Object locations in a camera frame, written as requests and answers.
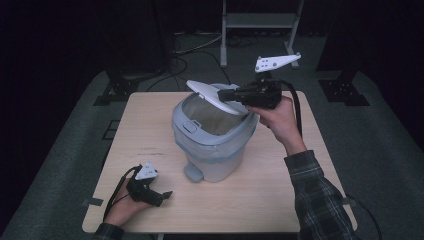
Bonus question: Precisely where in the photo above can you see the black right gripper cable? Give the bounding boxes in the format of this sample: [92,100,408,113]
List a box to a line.
[275,78,383,240]

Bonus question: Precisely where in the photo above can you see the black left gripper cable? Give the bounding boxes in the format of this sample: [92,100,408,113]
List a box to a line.
[102,164,143,222]

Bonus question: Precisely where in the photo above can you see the white grey pedal bin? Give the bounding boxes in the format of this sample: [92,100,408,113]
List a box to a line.
[171,79,260,184]

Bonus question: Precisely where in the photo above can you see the grey floor cable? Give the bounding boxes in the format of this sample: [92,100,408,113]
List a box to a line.
[173,32,224,56]

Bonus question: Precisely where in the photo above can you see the black floor cable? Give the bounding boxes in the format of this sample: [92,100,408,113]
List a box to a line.
[146,49,232,93]

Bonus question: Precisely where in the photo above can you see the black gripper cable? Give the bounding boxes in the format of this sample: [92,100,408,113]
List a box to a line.
[275,78,383,240]
[102,164,143,222]

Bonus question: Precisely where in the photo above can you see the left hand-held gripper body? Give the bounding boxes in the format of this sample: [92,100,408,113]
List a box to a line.
[128,161,165,208]

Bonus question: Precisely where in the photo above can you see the person's right hand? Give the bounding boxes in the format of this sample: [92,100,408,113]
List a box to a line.
[247,95,308,157]

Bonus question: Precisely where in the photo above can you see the black stand with base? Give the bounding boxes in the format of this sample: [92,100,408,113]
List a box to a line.
[315,0,370,107]
[93,0,175,107]

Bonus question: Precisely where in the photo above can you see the person's left hand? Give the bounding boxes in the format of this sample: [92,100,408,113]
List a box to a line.
[103,179,154,228]

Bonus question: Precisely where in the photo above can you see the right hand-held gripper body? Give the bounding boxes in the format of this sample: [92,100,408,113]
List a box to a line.
[236,53,302,110]

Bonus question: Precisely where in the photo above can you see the white metal stand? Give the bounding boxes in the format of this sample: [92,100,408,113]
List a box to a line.
[219,0,305,70]

